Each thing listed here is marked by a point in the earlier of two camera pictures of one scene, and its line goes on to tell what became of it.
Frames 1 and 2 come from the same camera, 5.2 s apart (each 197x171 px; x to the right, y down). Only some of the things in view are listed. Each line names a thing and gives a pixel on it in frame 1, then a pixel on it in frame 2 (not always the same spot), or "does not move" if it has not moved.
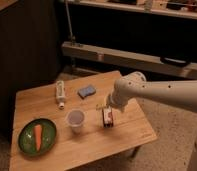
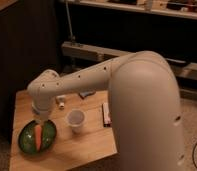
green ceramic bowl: [27, 140] does not move
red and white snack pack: [108, 117] does not move
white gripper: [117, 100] -> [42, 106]
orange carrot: [38, 133] does not move
